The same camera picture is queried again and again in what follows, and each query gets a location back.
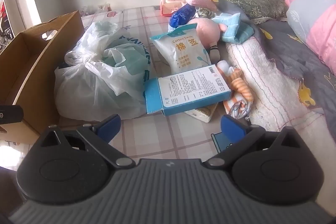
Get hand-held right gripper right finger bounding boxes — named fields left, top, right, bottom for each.
left=203, top=114, right=301, bottom=169

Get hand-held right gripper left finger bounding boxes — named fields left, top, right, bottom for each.
left=39, top=114, right=137, bottom=168

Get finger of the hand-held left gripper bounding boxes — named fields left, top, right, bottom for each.
left=0, top=105, right=24, bottom=125

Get blue white plastic packet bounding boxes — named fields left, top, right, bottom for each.
left=169, top=3, right=197, bottom=31

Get white tissue pack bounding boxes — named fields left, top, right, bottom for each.
left=183, top=103, right=219, bottom=124

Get orange striped cloth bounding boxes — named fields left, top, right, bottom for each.
left=217, top=60, right=255, bottom=120

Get white plastic bag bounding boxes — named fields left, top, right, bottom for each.
left=54, top=20, right=153, bottom=120

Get white quilted blanket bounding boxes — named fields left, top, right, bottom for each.
left=225, top=34, right=336, bottom=159

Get blue white carton box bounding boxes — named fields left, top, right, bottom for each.
left=143, top=64, right=232, bottom=117

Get brown cardboard box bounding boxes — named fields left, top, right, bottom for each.
left=0, top=10, right=85, bottom=146

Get grey printed quilt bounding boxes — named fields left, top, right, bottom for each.
left=217, top=0, right=336, bottom=135

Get white cotton swab packet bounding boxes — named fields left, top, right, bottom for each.
left=149, top=23, right=212, bottom=75

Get pink plush doll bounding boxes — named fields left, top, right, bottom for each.
left=188, top=18, right=229, bottom=60

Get light blue towel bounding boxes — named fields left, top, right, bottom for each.
left=211, top=13, right=255, bottom=44

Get clear plastic bags clutter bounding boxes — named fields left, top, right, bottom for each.
left=79, top=3, right=113, bottom=18

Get pink grey pillow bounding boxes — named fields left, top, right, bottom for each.
left=286, top=0, right=336, bottom=75

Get orange wet wipes pack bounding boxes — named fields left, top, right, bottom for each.
left=160, top=0, right=188, bottom=17

